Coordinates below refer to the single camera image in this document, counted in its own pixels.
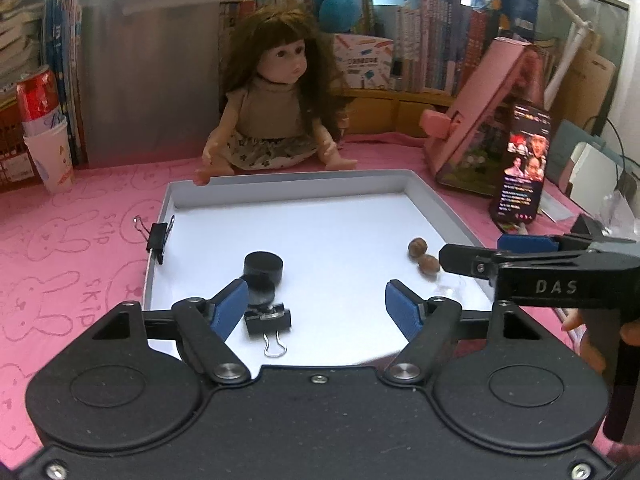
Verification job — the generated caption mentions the black smartphone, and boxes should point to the black smartphone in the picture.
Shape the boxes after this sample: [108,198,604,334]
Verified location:
[488,102,554,224]

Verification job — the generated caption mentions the black cable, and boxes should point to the black cable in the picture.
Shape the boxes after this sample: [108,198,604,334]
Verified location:
[582,116,640,181]

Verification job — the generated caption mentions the blue plush ball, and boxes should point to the blue plush ball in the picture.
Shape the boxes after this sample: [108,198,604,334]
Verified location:
[319,0,362,34]

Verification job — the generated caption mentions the colourful printed box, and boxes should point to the colourful printed box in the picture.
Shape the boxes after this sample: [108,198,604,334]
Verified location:
[331,33,394,93]

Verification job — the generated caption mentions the stack of books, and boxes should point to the stack of books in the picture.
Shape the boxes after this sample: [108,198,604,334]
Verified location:
[0,0,47,98]

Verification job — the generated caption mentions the grey metal bin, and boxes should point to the grey metal bin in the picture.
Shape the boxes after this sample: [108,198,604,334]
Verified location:
[79,0,227,167]

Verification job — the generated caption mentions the small black binder clip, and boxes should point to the small black binder clip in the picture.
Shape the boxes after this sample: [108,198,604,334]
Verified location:
[133,214,176,266]

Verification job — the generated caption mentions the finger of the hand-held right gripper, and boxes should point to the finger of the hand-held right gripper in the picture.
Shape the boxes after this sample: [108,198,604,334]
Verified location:
[497,233,593,256]
[438,243,502,289]

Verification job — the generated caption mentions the white cardboard tray box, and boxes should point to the white cardboard tray box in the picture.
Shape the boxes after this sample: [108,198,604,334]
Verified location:
[142,168,494,367]

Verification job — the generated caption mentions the pink printed towel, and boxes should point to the pink printed towel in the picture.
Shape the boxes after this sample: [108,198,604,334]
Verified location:
[0,137,640,466]

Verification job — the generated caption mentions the person's right hand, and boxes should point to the person's right hand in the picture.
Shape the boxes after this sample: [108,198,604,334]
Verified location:
[561,306,608,374]

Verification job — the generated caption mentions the yellow wooden shelf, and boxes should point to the yellow wooden shelf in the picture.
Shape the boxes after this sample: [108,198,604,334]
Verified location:
[342,86,467,139]

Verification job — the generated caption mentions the pink house-shaped stand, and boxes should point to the pink house-shaped stand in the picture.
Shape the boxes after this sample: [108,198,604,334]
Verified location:
[419,36,552,199]

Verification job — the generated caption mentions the white translucent box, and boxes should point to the white translucent box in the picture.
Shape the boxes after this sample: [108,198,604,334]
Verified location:
[569,141,627,202]

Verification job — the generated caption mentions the black round lid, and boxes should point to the black round lid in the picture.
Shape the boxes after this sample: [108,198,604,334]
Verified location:
[247,279,277,310]

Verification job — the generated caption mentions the black round tin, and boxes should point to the black round tin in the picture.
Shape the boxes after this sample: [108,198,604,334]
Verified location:
[243,251,285,287]

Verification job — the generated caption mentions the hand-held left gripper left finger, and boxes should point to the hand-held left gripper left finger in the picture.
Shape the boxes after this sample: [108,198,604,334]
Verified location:
[87,278,252,386]

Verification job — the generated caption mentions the white paper cup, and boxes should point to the white paper cup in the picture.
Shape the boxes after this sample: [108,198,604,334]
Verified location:
[23,116,76,195]

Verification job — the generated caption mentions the long-haired doll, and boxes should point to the long-haired doll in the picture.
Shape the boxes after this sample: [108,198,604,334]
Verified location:
[193,6,359,187]

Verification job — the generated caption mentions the row of shelf books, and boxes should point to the row of shelf books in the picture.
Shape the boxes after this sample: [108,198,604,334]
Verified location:
[394,0,507,97]

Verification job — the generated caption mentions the upright blue books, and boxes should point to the upright blue books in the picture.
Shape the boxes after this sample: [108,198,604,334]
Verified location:
[42,0,85,163]

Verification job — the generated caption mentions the black charger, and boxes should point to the black charger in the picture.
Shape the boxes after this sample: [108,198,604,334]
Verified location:
[569,214,607,242]

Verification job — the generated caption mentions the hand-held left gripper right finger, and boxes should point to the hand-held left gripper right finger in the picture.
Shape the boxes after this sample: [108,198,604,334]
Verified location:
[383,280,548,387]

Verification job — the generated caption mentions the red soda can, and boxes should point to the red soda can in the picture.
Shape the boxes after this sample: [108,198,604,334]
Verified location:
[15,64,62,136]

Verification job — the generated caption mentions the teal notebook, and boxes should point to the teal notebook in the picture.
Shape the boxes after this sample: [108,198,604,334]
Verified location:
[544,119,612,197]

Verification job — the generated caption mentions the white desk lamp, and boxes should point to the white desk lamp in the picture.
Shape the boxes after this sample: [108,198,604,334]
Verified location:
[544,0,602,111]

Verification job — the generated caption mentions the orange plastic basket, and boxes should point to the orange plastic basket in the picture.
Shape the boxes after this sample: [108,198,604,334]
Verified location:
[0,102,40,192]

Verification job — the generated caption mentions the clear plastic strip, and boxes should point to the clear plastic strip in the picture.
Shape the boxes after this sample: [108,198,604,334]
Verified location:
[539,191,574,222]

